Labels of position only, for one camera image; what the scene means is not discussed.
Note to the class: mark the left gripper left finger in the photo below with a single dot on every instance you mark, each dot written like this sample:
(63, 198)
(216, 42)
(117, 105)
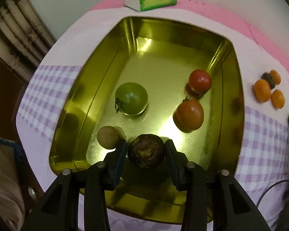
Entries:
(58, 209)

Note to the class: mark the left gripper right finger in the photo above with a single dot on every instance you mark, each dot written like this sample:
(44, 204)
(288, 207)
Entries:
(232, 208)

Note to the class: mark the dark mangosteen front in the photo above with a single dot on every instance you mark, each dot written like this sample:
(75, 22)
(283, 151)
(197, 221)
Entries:
(147, 151)

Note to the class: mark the dark mangosteen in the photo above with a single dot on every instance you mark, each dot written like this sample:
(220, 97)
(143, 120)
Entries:
(269, 78)
(147, 151)

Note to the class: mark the red tomato back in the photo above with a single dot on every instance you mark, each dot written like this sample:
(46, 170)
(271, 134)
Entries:
(190, 114)

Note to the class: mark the red tomato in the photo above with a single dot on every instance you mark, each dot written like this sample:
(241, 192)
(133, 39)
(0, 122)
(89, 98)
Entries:
(200, 81)
(190, 114)

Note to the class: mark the yellow-orange mandarin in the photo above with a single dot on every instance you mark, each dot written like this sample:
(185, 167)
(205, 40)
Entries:
(277, 99)

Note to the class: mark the green tomato front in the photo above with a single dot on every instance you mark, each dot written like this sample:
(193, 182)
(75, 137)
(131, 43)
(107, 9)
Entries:
(131, 99)

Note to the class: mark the small back orange mandarin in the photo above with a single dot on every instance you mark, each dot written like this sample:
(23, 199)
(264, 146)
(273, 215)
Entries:
(275, 76)

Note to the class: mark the pink purple checked tablecloth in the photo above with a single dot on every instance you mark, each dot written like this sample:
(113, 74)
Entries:
(263, 165)

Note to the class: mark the small brown kiwi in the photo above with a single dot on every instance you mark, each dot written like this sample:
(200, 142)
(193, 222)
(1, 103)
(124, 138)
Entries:
(108, 137)

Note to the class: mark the large orange mandarin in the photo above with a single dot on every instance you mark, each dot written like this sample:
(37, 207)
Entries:
(262, 90)

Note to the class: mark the red tomato front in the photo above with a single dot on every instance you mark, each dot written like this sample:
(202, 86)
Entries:
(200, 81)

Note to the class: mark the red gold toffee tin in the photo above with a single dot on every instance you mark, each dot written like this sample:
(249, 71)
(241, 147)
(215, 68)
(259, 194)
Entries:
(158, 54)

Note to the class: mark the dark mangosteen back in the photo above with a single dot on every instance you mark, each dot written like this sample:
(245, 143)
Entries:
(269, 78)

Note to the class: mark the beige patterned curtain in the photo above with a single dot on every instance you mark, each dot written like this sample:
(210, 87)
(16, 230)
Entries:
(24, 39)

